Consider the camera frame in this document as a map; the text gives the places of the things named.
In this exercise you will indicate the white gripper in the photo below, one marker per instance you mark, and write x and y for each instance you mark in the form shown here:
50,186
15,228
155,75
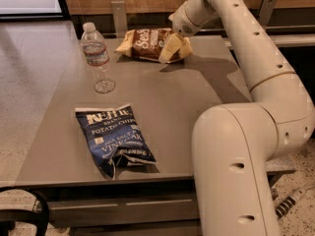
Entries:
180,23

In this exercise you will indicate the brown chip bag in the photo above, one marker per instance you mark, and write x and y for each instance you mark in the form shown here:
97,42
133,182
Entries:
147,44

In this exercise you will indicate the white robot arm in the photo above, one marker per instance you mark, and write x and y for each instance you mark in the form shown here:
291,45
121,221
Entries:
232,143

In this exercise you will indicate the blue potato chip bag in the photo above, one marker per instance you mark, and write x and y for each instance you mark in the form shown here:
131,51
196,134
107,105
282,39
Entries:
114,138

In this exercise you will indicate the clear plastic water bottle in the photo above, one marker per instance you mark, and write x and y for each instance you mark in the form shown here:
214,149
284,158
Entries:
97,58

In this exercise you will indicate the grey table drawer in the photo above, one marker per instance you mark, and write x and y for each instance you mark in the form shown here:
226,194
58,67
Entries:
117,211

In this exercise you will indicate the white power strip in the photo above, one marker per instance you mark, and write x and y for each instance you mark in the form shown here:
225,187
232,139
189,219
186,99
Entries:
289,202

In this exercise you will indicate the black chair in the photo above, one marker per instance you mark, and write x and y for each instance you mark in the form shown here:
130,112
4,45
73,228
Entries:
39,219

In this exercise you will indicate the left metal bracket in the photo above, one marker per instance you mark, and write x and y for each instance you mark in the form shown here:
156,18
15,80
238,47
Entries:
119,17

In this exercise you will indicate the metal bracket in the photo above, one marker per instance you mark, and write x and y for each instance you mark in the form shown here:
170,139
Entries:
119,17
265,12

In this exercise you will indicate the right metal bracket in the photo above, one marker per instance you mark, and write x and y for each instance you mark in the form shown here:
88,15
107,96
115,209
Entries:
265,12

